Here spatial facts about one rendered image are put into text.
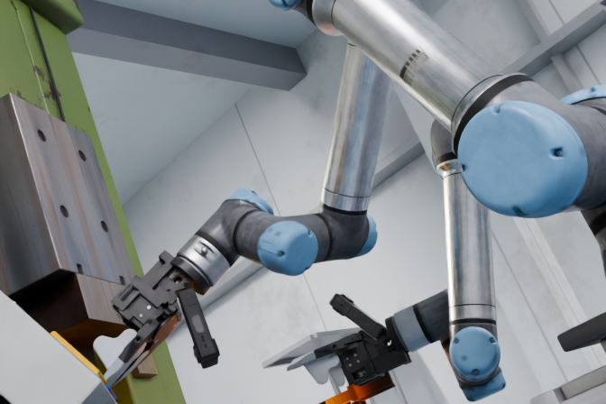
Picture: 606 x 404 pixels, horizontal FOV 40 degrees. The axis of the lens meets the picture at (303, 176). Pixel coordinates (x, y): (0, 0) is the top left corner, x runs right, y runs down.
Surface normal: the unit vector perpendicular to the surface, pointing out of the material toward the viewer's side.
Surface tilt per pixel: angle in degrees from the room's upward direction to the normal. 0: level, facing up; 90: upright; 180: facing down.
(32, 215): 90
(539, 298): 90
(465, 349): 90
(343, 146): 105
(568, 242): 90
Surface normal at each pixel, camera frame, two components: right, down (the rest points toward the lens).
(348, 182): -0.07, 0.24
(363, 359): -0.32, -0.25
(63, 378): 0.08, -0.42
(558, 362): -0.65, -0.04
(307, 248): 0.65, 0.19
